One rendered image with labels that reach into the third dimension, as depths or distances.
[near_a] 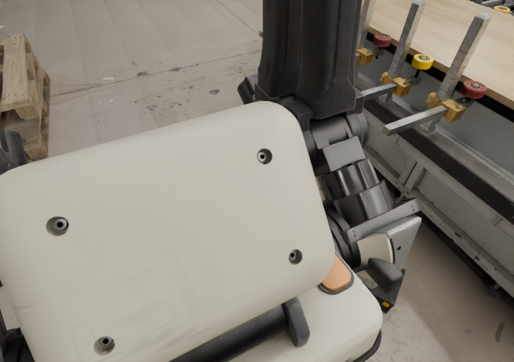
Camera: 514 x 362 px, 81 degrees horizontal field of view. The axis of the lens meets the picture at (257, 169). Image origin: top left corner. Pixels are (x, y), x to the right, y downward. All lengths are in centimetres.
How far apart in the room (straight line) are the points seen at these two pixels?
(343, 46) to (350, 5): 4
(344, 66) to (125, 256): 29
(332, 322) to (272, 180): 14
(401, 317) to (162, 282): 158
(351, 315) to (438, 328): 149
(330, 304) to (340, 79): 24
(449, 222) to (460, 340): 55
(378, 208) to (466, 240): 151
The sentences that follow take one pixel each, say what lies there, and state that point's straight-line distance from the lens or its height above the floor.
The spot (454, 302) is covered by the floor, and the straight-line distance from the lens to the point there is 187.
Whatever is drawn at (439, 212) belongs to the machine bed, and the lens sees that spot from 193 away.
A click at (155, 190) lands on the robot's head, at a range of 19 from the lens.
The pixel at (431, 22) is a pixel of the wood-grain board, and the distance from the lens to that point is 200.
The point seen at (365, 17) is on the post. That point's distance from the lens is 160.
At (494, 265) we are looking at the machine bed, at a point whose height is 17.
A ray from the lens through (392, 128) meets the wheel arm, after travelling 117.
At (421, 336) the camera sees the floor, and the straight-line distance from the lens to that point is 173.
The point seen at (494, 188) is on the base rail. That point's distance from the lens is 135.
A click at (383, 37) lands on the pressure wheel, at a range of 170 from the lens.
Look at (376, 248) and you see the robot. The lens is 37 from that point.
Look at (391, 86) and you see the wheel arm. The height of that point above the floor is 82.
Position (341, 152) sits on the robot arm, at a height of 125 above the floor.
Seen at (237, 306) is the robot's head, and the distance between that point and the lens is 21.
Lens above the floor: 151
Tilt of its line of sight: 46 degrees down
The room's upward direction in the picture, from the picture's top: straight up
